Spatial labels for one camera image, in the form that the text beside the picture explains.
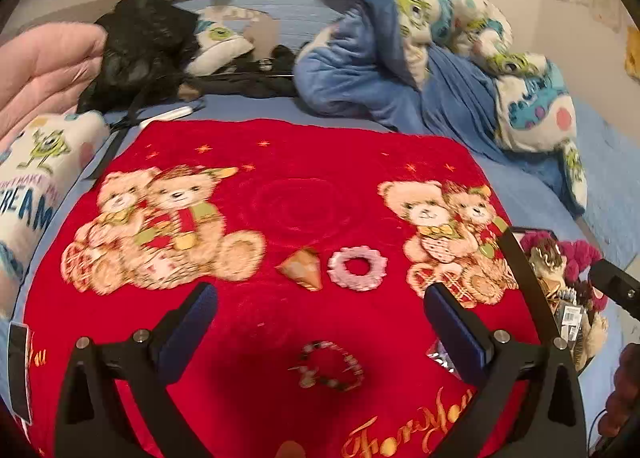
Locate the yellow wall paper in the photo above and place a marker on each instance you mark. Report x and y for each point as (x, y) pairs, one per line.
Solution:
(634, 52)

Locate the black item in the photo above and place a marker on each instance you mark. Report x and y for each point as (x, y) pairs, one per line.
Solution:
(570, 313)

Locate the blue monster-print duvet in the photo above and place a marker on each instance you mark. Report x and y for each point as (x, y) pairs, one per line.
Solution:
(360, 62)

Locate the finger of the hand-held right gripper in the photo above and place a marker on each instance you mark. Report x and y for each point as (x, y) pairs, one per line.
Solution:
(617, 285)

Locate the beige wall paper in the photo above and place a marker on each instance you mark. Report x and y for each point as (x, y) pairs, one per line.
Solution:
(607, 7)

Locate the black garment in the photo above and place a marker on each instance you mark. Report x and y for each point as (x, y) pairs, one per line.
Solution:
(250, 85)

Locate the large white monster-print pillow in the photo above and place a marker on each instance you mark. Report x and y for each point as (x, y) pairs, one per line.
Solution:
(35, 177)

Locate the pink scrunchie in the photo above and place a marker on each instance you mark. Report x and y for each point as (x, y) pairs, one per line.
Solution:
(336, 268)

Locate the blue bed sheet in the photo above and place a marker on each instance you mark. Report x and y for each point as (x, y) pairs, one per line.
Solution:
(525, 177)

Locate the pink quilt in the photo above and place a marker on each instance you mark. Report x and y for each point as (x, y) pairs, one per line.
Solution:
(40, 72)

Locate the small white monster-print pillow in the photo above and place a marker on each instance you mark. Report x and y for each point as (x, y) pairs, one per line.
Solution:
(220, 37)

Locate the smartphone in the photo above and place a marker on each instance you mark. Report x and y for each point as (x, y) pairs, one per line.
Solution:
(20, 373)

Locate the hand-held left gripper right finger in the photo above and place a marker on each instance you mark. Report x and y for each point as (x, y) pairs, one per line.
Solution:
(455, 333)

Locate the pile of hair accessories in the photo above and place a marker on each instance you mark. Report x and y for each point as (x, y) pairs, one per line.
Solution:
(550, 263)

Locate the orange triangular hair clip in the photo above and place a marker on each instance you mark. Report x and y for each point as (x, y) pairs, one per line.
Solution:
(302, 268)

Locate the magenta plush rabbit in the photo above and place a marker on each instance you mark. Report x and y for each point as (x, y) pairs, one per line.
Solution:
(582, 253)

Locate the small clear plastic bag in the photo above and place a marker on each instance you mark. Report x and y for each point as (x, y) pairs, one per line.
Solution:
(440, 355)

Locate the red teddy-bear printed blanket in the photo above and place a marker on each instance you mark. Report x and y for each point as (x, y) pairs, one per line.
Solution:
(300, 177)

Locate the blue headboard with metal rail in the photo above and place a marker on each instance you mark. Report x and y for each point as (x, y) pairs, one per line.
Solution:
(295, 12)

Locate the person's right hand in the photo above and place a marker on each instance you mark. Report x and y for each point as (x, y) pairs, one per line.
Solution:
(627, 388)

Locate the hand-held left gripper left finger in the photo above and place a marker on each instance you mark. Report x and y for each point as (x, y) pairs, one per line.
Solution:
(192, 318)

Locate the black puffer jacket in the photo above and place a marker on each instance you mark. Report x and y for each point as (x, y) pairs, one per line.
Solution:
(140, 47)

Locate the black storage box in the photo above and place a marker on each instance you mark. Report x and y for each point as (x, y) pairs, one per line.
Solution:
(522, 268)

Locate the white stick-shaped device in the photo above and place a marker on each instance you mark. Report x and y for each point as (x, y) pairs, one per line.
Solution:
(170, 115)

